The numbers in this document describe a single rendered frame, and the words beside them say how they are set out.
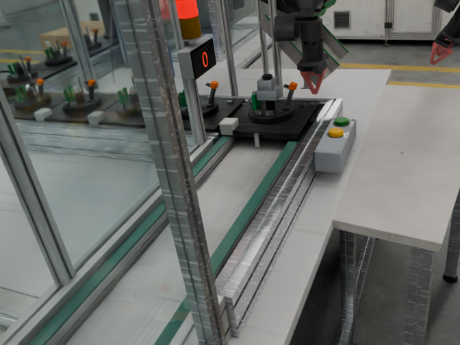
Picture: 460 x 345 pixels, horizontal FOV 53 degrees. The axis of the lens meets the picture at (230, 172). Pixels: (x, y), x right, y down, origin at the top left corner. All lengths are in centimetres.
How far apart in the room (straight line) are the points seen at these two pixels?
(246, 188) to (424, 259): 44
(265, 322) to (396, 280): 140
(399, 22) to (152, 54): 504
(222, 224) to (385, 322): 116
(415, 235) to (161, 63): 76
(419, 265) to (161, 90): 83
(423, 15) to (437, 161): 408
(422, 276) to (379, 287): 103
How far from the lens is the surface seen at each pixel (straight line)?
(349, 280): 167
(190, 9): 117
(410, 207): 117
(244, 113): 144
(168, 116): 48
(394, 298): 215
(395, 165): 134
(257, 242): 90
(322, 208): 116
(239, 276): 84
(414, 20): 540
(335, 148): 121
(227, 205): 110
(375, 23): 550
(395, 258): 234
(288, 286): 95
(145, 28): 46
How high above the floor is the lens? 152
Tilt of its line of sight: 29 degrees down
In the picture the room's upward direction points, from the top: 9 degrees counter-clockwise
